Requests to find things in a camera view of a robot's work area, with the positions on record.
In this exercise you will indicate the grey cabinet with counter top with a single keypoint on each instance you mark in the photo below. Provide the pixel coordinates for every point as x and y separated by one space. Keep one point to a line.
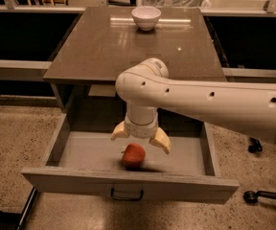
105 42

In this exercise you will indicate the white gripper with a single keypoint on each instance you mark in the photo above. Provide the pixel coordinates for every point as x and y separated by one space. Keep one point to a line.
141 129

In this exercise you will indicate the white wire basket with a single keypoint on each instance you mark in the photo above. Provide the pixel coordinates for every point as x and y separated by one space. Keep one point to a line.
175 3

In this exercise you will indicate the red apple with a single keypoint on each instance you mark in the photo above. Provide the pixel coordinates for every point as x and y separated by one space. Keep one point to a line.
133 156

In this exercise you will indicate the white bowl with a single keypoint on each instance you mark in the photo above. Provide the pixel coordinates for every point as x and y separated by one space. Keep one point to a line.
146 17

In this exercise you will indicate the black floor bar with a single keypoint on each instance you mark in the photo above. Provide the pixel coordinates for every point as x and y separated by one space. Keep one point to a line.
27 209

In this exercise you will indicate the black drawer handle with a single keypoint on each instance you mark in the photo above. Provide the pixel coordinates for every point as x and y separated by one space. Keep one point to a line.
126 195

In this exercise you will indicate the black chair caster leg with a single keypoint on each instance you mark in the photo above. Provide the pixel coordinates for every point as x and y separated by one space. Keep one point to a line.
252 197

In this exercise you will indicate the grey metal rail frame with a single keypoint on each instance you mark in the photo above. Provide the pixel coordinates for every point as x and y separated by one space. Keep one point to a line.
23 70

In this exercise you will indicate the open grey top drawer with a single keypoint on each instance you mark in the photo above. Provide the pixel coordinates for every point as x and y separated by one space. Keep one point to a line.
83 160

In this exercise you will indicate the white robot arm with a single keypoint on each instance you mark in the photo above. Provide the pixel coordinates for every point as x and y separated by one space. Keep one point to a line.
246 108

